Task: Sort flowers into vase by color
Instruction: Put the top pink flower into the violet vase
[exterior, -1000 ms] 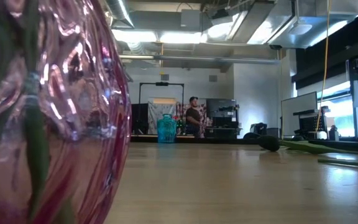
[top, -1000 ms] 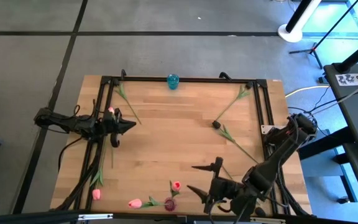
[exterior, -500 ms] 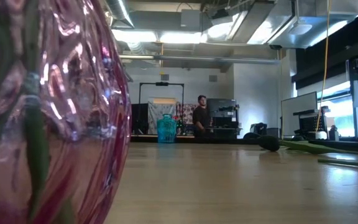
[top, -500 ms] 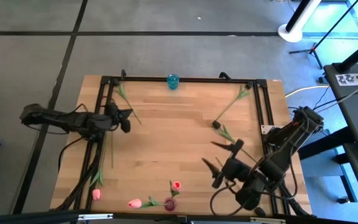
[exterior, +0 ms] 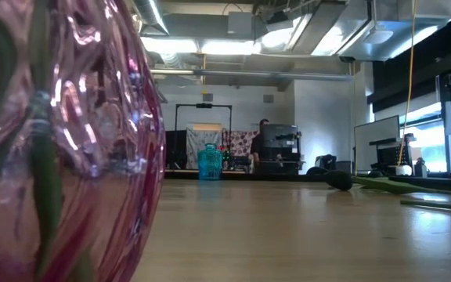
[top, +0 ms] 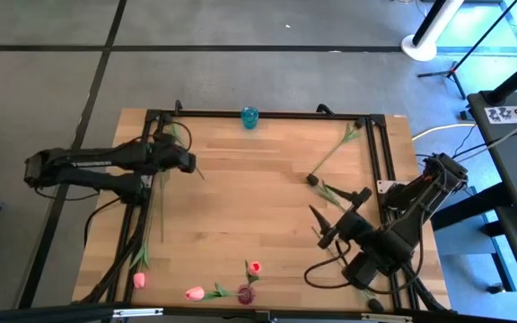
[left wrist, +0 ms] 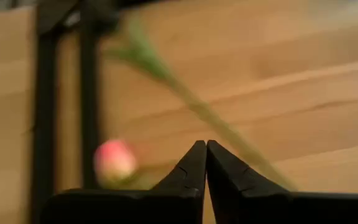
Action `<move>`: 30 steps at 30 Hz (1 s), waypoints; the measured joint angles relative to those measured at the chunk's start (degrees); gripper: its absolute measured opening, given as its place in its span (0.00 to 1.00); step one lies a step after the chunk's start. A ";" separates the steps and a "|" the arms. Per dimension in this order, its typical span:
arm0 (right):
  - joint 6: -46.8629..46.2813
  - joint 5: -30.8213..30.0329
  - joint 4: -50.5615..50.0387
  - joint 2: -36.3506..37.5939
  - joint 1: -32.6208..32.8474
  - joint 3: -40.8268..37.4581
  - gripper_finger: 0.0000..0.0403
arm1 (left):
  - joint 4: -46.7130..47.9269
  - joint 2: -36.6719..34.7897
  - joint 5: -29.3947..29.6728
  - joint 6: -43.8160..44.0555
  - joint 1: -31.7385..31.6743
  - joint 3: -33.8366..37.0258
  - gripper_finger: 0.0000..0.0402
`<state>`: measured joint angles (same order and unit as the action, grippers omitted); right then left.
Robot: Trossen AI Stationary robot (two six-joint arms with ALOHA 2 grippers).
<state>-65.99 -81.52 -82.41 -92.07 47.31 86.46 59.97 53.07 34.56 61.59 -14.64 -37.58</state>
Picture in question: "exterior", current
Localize black artificial tulip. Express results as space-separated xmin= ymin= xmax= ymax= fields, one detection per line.
xmin=399 ymin=200 xmax=451 ymax=212
xmin=323 ymin=169 xmax=451 ymax=198

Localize dark bottle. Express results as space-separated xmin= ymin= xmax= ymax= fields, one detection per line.
xmin=413 ymin=157 xmax=428 ymax=179

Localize pink glass vase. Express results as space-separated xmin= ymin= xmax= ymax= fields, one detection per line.
xmin=0 ymin=0 xmax=167 ymax=282

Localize grey hanging cloth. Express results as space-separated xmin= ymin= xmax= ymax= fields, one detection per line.
xmin=186 ymin=121 xmax=223 ymax=170

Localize black aluminium table frame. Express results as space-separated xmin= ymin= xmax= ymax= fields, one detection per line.
xmin=164 ymin=168 xmax=451 ymax=193

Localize black equipment cabinet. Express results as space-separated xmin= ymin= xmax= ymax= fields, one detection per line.
xmin=258 ymin=123 xmax=305 ymax=175

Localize round silver air duct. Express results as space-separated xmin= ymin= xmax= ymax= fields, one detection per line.
xmin=131 ymin=0 xmax=171 ymax=36

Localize yellow hanging cord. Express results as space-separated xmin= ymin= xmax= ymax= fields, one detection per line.
xmin=396 ymin=0 xmax=418 ymax=166

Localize pink patterned cloth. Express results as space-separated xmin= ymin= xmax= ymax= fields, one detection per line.
xmin=221 ymin=128 xmax=261 ymax=173

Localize silver ceiling pipe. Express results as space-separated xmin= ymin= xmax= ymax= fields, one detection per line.
xmin=148 ymin=68 xmax=352 ymax=82

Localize white round stand base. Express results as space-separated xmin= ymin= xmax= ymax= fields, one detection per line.
xmin=386 ymin=164 xmax=413 ymax=176

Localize whiteboard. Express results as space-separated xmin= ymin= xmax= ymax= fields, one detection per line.
xmin=352 ymin=114 xmax=401 ymax=173

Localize teal glass vase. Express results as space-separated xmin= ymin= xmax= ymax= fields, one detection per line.
xmin=197 ymin=143 xmax=224 ymax=181

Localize grey bin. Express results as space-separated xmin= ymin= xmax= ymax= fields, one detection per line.
xmin=334 ymin=160 xmax=352 ymax=176

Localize ceiling light panel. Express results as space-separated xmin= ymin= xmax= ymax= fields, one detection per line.
xmin=141 ymin=37 xmax=200 ymax=55
xmin=200 ymin=38 xmax=257 ymax=56

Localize black panel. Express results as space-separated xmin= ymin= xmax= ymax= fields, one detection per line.
xmin=164 ymin=129 xmax=189 ymax=170

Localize person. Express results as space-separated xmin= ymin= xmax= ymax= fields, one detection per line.
xmin=249 ymin=117 xmax=270 ymax=173

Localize black rig frame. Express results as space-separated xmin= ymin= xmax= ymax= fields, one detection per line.
xmin=173 ymin=103 xmax=233 ymax=170

